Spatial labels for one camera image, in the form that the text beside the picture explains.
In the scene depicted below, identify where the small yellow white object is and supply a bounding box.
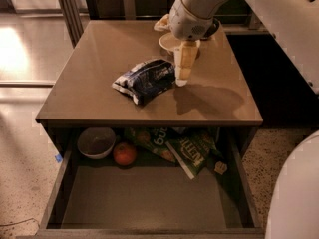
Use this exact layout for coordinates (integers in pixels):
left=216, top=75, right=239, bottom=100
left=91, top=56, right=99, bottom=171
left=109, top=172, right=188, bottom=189
left=214, top=161, right=227, bottom=175

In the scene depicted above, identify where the black floor cable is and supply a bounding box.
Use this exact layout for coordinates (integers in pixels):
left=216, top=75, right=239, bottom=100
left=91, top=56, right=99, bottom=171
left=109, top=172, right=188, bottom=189
left=0, top=217, right=41, bottom=228

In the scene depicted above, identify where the grey bowl in drawer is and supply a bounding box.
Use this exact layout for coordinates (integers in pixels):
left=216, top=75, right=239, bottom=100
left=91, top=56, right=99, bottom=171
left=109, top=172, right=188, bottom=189
left=77, top=127, right=116, bottom=159

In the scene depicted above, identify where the red soda can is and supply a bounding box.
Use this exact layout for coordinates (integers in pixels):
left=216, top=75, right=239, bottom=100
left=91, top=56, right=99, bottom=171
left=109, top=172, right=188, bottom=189
left=202, top=18, right=219, bottom=40

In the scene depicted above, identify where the grey cabinet with top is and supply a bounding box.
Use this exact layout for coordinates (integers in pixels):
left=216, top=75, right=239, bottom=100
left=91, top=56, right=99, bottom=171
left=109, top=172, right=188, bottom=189
left=36, top=21, right=262, bottom=149

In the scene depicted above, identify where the white bowl on cabinet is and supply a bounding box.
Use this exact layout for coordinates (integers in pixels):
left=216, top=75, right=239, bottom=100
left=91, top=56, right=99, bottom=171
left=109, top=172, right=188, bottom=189
left=159, top=32, right=200, bottom=55

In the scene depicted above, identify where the green kettle chip bag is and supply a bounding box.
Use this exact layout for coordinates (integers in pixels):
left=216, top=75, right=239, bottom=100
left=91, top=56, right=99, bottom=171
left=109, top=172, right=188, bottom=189
left=165, top=127, right=223, bottom=179

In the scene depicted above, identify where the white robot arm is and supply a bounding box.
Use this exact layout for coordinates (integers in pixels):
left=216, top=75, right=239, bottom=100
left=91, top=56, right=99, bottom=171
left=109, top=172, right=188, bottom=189
left=154, top=0, right=319, bottom=239

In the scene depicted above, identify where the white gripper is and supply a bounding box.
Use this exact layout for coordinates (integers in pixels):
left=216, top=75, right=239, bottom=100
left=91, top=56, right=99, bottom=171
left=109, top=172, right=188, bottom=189
left=154, top=0, right=213, bottom=87

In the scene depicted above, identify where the open top drawer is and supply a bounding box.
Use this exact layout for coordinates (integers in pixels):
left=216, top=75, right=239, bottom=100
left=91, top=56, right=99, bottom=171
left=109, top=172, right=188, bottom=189
left=18, top=129, right=264, bottom=239

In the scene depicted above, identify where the grey metal bracket left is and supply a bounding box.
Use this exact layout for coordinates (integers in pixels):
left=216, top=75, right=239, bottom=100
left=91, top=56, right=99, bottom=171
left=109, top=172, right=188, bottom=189
left=123, top=0, right=136, bottom=20

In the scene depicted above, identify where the red apple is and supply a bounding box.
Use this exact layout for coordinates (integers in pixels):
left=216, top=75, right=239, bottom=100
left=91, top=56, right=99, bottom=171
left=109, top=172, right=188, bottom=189
left=113, top=142, right=137, bottom=166

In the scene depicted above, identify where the blue tape piece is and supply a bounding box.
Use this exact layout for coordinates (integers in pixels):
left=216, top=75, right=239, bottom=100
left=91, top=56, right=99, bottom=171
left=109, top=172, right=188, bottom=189
left=55, top=154, right=63, bottom=163

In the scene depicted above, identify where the grey metal bracket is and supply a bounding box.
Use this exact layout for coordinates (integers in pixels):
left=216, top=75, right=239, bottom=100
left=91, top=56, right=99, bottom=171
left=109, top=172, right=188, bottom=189
left=123, top=0, right=136, bottom=20
left=248, top=12, right=261, bottom=30

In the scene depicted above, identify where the blue chip bag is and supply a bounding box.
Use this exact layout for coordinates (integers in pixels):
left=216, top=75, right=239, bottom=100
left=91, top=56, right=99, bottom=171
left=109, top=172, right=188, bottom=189
left=112, top=59, right=175, bottom=105

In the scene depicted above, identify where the grey metal bracket right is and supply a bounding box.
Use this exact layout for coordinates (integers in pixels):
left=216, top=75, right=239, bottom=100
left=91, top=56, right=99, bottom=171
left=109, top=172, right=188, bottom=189
left=248, top=12, right=261, bottom=30

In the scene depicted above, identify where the metal frame post left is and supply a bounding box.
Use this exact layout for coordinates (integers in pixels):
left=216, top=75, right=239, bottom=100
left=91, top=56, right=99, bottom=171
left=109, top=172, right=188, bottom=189
left=58, top=0, right=84, bottom=47

